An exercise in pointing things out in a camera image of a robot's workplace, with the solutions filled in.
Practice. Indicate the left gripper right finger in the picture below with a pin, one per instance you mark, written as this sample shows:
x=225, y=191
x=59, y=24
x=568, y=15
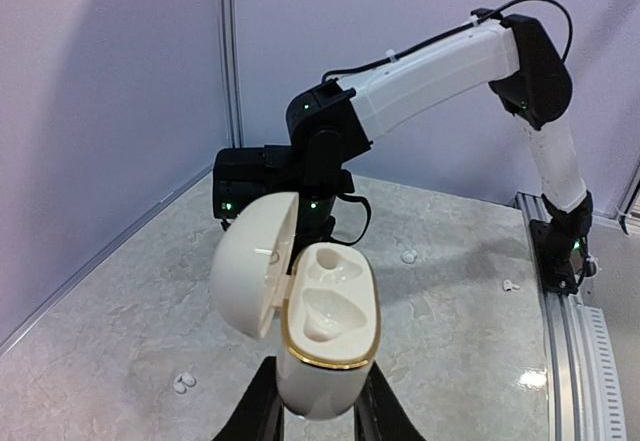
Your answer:
x=378, y=414

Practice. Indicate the white earbud pair centre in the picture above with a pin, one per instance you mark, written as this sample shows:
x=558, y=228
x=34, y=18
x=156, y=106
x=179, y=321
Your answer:
x=183, y=382

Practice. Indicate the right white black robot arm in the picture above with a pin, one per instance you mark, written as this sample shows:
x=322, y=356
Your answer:
x=449, y=80

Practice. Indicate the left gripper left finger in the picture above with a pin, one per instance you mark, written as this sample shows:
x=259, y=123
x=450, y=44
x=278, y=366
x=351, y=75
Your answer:
x=259, y=415

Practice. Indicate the white stem earbud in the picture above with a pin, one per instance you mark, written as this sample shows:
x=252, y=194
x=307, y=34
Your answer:
x=508, y=286

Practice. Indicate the white slotted cable duct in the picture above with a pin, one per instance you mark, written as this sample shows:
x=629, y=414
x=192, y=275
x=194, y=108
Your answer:
x=610, y=407

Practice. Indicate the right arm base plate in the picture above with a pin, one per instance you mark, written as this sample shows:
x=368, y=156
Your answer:
x=562, y=263

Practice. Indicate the aluminium front rail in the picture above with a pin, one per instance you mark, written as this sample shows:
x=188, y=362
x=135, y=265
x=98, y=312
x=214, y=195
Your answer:
x=572, y=411

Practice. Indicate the white earbud right side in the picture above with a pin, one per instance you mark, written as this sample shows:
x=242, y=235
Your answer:
x=409, y=256

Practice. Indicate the small white case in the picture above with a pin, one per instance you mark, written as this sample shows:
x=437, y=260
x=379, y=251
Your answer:
x=326, y=298

